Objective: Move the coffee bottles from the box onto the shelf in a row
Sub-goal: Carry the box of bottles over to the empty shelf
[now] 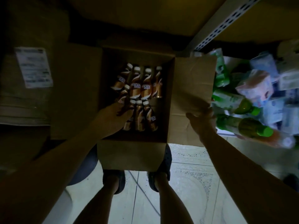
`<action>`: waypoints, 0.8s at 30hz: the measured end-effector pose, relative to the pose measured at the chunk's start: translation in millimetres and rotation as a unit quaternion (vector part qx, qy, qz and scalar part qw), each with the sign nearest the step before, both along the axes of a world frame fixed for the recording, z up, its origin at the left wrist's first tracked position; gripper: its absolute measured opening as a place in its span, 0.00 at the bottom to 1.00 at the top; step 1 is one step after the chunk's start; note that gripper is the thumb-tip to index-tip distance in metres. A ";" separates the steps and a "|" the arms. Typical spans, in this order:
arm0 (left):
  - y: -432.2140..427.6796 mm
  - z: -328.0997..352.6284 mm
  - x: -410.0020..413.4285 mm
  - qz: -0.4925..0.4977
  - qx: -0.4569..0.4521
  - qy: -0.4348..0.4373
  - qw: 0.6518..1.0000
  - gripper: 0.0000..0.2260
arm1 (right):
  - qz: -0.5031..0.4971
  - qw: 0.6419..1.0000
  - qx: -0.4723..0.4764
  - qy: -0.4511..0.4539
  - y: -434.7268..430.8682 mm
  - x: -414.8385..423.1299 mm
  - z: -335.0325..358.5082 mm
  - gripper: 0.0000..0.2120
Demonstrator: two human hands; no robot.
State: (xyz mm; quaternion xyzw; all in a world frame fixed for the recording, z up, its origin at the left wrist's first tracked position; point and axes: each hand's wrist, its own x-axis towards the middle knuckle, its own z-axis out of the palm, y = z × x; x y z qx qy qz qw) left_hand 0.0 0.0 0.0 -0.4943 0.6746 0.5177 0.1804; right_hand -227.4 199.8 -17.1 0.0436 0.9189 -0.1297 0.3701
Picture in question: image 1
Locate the green white labelled bottle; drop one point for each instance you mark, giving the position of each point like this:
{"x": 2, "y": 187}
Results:
{"x": 220, "y": 67}

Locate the person's left leg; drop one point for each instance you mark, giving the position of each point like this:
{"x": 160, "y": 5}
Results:
{"x": 98, "y": 205}

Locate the person's leg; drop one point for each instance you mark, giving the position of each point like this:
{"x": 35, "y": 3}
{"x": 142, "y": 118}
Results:
{"x": 98, "y": 205}
{"x": 172, "y": 205}

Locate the white perforated metal rack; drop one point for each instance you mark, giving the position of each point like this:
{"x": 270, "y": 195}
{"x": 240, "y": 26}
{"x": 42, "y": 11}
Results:
{"x": 218, "y": 23}

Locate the person's right shoe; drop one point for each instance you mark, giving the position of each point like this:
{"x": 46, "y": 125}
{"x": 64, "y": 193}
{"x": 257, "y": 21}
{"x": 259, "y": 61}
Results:
{"x": 165, "y": 163}

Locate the person's right forearm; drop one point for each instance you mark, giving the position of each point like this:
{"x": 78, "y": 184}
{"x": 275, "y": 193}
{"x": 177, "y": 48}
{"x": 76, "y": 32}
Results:
{"x": 245, "y": 184}

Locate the person's left forearm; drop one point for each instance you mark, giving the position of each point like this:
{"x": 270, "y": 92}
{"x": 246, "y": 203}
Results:
{"x": 46, "y": 179}

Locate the group of Nescafe coffee bottles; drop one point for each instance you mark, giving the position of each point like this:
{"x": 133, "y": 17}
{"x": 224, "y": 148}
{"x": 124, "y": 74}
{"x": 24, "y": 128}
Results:
{"x": 146, "y": 86}

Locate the person's right hand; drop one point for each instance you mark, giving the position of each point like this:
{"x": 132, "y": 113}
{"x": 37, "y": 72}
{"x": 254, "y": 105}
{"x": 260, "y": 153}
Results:
{"x": 203, "y": 123}

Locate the brown cardboard box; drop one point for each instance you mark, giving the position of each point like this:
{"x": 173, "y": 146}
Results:
{"x": 191, "y": 86}

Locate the person's left shoe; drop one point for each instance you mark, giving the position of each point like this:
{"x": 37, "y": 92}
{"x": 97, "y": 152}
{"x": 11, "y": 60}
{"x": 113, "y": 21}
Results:
{"x": 116, "y": 174}

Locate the person's right leg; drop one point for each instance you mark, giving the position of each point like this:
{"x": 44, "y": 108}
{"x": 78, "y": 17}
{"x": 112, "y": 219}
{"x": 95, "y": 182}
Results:
{"x": 172, "y": 205}

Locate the person's left hand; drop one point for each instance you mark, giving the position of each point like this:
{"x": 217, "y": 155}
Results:
{"x": 112, "y": 120}

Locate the person's shoe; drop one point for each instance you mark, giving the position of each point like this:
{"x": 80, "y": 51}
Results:
{"x": 116, "y": 174}
{"x": 165, "y": 163}

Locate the labelled cardboard carton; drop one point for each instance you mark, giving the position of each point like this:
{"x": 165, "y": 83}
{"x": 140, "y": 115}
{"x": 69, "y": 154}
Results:
{"x": 35, "y": 102}

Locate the green plastic bottle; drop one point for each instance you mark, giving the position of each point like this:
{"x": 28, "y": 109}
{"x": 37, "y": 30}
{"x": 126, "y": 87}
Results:
{"x": 245, "y": 125}
{"x": 233, "y": 101}

